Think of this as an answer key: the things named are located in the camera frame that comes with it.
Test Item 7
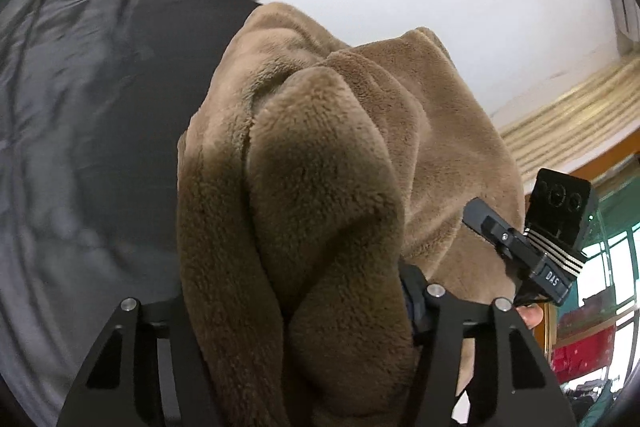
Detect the brown fleece garment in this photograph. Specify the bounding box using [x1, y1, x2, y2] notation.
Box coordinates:
[176, 1, 527, 427]

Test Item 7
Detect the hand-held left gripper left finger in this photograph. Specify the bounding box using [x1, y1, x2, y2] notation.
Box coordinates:
[57, 294, 222, 427]

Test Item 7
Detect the person's right hand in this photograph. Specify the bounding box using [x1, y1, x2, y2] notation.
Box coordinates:
[517, 303, 545, 331]

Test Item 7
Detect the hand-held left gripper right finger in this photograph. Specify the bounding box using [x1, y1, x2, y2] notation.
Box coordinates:
[399, 263, 574, 427]

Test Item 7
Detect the black satin cloth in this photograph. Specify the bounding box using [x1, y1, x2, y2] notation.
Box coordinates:
[0, 0, 262, 419]

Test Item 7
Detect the beige striped curtain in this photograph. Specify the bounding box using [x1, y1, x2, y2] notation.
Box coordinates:
[500, 56, 640, 188]

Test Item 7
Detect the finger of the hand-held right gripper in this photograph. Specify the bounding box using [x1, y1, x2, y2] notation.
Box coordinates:
[462, 199, 532, 269]

